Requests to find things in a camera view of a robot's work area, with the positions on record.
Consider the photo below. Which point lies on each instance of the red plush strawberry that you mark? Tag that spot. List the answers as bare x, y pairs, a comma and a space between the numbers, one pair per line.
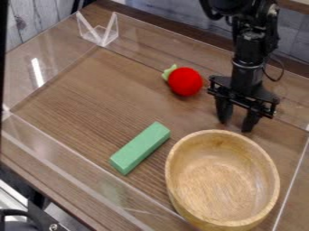
184, 80

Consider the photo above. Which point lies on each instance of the green rectangular block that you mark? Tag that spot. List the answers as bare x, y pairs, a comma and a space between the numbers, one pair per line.
139, 147

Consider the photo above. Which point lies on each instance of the clear acrylic tray wall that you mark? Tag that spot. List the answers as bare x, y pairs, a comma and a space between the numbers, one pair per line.
79, 99

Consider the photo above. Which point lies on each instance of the wooden bowl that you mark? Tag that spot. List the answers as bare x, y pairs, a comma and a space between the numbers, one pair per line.
222, 181

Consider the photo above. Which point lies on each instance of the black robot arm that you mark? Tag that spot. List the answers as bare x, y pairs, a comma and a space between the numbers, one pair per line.
253, 19

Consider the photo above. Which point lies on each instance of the clear acrylic corner bracket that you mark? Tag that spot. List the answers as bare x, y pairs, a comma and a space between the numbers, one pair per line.
98, 34

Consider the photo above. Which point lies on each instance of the black metal mount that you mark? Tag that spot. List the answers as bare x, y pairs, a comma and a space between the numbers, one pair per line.
49, 222

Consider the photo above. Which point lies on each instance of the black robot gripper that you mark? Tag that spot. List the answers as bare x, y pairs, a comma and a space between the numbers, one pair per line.
242, 90

